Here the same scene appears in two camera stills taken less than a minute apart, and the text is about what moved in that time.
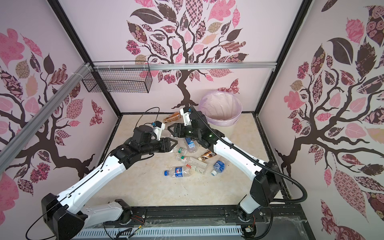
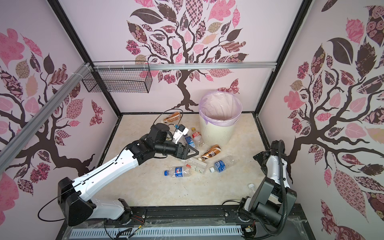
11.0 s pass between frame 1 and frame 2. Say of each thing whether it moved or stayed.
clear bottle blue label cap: stayed
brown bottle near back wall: stayed
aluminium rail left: stayed
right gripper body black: moved
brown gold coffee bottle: stayed
